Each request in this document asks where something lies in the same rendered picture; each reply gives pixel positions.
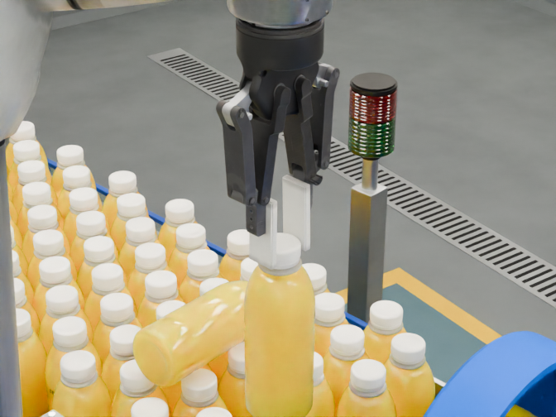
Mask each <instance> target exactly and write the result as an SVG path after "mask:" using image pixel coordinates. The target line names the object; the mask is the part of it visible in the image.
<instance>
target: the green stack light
mask: <svg viewBox="0 0 556 417"><path fill-rule="evenodd" d="M395 125H396V117H395V118H394V119H393V120H391V121H390V122H386V123H382V124H366V123H361V122H357V121H355V120H353V119H352V118H351V117H350V116H349V115H348V139H347V148H348V150H349V151H350V152H351V153H353V154H355V155H357V156H361V157H366V158H379V157H383V156H388V155H390V153H392V152H393V151H394V149H395Z"/></svg>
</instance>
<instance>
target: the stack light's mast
mask: <svg viewBox="0 0 556 417"><path fill-rule="evenodd" d="M397 85H398V83H397V81H396V80H395V79H394V78H393V77H391V76H389V75H388V74H382V73H364V74H359V75H356V76H355V77H354V78H352V79H351V81H350V87H351V88H352V89H353V90H354V91H355V92H357V93H359V94H363V95H367V96H383V95H387V94H389V93H392V92H394V91H395V90H396V89H397ZM379 159H380V157H379V158H366V157H362V188H363V189H364V190H369V191H371V190H375V189H377V180H378V161H379Z"/></svg>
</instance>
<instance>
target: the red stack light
mask: <svg viewBox="0 0 556 417"><path fill-rule="evenodd" d="M397 93H398V89H396V90H395V91H394V92H392V93H389V94H387V95H383V96H367V95H363V94H359V93H357V92H355V91H354V90H353V89H352V88H351V87H350V88H349V116H350V117H351V118H352V119H353V120H355V121H357V122H361V123H366V124H382V123H386V122H390V121H391V120H393V119H394V118H395V117H396V108H397Z"/></svg>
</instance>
